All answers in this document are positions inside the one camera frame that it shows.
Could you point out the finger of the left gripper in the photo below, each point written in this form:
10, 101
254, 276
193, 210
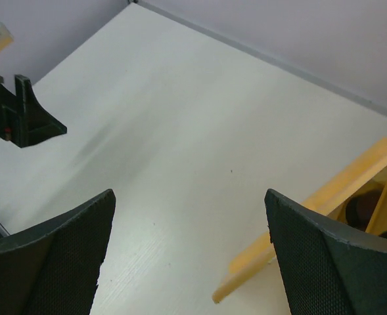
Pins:
35, 124

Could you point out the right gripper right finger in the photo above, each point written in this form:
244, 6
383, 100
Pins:
327, 267

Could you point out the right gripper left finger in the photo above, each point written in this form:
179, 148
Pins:
54, 267

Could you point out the yellow cabinet door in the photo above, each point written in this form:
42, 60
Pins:
368, 172

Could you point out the purple loafer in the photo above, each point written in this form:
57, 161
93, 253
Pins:
360, 209

